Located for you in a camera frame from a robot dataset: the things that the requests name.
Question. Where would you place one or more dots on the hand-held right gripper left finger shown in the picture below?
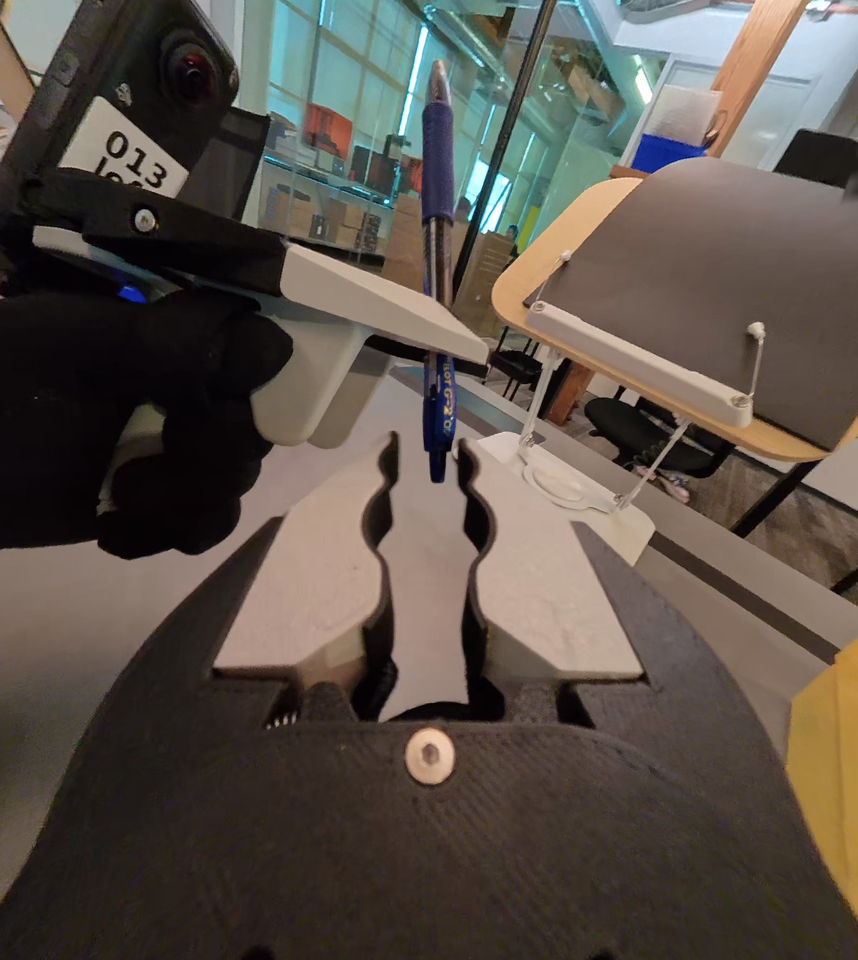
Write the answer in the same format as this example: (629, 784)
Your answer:
(302, 600)

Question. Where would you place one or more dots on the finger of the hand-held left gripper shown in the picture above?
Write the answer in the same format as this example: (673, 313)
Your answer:
(384, 318)

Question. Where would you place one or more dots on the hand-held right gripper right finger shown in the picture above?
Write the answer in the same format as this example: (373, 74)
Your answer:
(549, 600)

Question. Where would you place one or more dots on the blue pen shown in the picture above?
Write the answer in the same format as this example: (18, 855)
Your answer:
(438, 195)

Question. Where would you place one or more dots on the yellow plastic bin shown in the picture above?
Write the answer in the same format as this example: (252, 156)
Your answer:
(856, 795)

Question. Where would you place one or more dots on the person's left hand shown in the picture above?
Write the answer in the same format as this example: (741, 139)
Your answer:
(84, 420)

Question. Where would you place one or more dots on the black mesh office chair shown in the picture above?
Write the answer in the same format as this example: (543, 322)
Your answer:
(639, 428)

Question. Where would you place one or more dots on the orange 3D printer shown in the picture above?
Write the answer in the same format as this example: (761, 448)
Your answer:
(327, 125)

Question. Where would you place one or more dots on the black round-top pole stand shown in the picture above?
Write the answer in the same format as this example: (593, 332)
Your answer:
(504, 135)

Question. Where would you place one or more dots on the small blue bin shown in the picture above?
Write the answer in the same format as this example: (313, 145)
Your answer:
(669, 150)

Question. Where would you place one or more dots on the wooden board with black mat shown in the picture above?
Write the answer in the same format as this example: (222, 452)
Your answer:
(729, 270)

